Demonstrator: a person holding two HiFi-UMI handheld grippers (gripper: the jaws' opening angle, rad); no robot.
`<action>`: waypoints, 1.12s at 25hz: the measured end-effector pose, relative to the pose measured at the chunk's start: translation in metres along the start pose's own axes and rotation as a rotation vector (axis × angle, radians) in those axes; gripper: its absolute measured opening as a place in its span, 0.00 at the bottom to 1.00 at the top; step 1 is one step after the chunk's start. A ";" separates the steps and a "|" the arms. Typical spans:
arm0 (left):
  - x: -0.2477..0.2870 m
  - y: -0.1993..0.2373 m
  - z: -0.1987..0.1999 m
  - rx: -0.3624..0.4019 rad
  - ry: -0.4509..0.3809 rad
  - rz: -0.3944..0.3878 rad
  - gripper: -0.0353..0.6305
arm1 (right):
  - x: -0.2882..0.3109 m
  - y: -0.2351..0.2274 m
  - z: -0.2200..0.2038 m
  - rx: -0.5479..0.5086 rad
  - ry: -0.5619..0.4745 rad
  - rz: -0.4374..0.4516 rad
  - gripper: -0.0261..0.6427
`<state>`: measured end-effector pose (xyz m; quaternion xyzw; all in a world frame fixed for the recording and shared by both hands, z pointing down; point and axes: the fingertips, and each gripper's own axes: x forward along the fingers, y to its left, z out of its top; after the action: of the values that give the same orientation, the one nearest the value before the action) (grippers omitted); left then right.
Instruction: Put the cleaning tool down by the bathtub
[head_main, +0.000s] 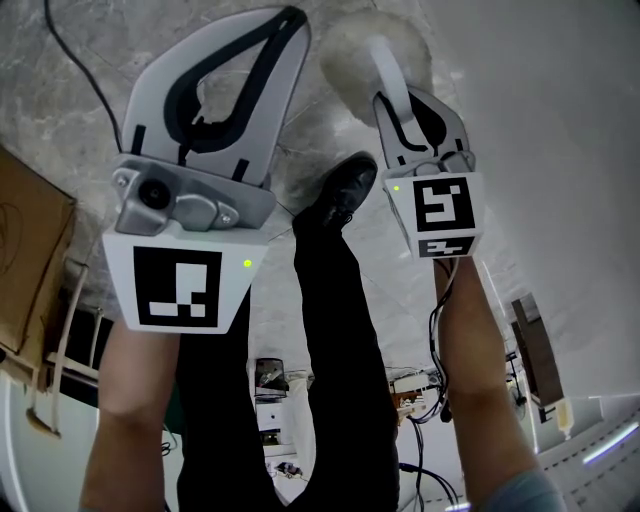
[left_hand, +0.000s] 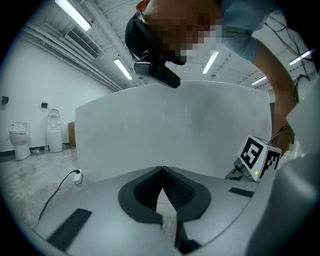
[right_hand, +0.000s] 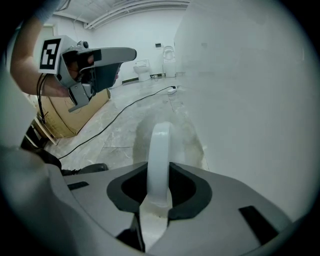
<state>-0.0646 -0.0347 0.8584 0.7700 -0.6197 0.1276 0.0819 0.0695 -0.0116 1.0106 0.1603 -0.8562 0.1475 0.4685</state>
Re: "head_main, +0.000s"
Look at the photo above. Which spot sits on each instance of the person's left forearm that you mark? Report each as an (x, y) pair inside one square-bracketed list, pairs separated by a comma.
[(130, 410)]

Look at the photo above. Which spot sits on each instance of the taped brown cardboard box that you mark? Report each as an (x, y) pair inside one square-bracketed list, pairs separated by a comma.
[(30, 240)]

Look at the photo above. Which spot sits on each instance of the black trousers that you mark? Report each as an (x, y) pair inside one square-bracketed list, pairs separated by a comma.
[(340, 375)]

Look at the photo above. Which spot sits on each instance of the black leather shoe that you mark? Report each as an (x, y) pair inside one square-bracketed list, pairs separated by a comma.
[(345, 190)]

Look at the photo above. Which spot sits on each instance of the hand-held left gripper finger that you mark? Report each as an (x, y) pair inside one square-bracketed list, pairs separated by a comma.
[(280, 100), (150, 90)]

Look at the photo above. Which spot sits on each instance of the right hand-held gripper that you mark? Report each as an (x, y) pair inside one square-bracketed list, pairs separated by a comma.
[(445, 210)]

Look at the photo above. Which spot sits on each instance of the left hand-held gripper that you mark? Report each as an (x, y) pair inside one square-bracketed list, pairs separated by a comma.
[(175, 285)]

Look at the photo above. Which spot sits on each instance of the person's right forearm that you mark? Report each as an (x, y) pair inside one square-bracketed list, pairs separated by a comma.
[(480, 375)]

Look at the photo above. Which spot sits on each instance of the light blue shirt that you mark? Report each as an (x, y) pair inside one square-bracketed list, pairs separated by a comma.
[(520, 492)]

